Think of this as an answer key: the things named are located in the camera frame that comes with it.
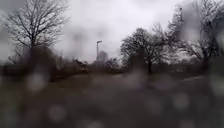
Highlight street lamp pole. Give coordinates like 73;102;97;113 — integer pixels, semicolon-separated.
95;40;104;63

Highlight bare round tree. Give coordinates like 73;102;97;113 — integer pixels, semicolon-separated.
119;23;174;75

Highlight dark wet ground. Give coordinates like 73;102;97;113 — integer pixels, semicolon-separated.
0;73;224;128

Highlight dark bushes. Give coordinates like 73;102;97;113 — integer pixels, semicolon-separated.
0;46;89;83

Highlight large bare tree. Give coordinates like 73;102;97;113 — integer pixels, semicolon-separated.
2;0;71;64

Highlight tall bare tree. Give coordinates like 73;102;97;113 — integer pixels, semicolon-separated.
166;0;224;73

